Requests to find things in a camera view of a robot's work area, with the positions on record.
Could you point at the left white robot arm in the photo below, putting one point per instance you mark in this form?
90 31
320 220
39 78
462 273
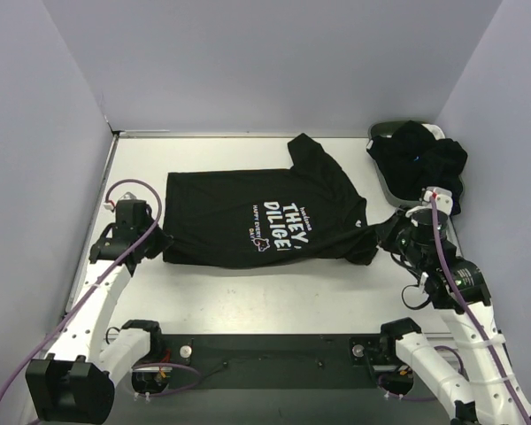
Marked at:
75 382

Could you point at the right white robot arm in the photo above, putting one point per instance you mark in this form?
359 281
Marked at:
484 390

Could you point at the dark grey plastic basket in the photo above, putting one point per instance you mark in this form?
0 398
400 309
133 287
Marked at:
380 138

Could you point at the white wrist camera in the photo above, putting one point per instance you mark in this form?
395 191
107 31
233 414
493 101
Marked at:
442 198
117 200

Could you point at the white t shirt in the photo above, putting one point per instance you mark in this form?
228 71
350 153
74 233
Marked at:
435 131

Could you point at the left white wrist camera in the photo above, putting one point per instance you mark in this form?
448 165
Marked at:
117 200

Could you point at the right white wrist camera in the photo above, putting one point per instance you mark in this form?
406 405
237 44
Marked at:
442 198

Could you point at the black t shirt pile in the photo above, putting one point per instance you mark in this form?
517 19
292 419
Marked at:
421 161

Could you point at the black printed t shirt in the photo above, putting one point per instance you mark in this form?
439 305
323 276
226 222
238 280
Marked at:
260 218

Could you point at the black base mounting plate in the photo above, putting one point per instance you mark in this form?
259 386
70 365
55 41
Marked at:
273 362

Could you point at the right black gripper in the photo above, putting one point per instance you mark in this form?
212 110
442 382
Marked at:
390 231

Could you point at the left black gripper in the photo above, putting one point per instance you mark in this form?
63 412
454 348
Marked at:
150 244

